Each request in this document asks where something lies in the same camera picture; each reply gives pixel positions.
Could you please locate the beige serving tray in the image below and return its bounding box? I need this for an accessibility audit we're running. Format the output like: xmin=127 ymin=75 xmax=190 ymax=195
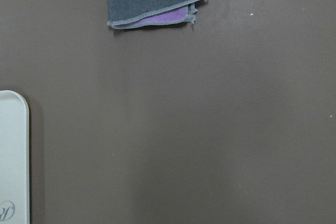
xmin=1 ymin=90 xmax=30 ymax=223

